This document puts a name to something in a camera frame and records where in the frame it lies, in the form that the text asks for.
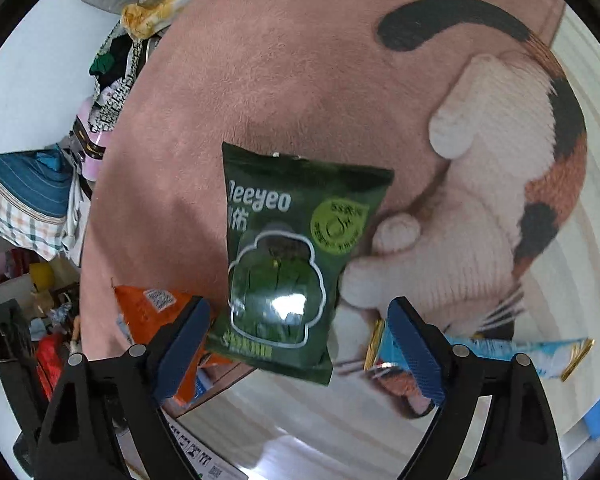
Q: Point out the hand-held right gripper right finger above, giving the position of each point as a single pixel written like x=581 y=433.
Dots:
x=416 y=347

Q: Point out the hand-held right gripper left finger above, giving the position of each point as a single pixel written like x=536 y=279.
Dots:
x=182 y=347

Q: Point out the orange tissue pack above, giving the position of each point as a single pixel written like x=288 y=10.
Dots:
x=150 y=310

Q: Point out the blue tissue pack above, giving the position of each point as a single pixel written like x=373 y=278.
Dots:
x=530 y=355

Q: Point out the green tissue pack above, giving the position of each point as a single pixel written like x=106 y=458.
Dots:
x=280 y=255

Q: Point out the cardboard box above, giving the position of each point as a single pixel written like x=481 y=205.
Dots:
x=195 y=452

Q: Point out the red plastic bag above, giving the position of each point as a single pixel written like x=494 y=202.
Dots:
x=50 y=360

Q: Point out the yellow cup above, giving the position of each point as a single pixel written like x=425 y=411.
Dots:
x=42 y=276

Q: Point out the blue plaid fabric bag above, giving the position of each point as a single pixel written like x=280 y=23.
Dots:
x=27 y=200

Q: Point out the pink bottle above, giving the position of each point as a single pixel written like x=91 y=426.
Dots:
x=91 y=145

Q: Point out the pink cat printed blanket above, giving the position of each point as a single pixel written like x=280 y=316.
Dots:
x=305 y=85

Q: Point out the yellow white crumpled cloth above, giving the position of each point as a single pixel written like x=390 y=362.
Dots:
x=155 y=5

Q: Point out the black folding frame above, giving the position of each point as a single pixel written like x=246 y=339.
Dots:
x=10 y=360

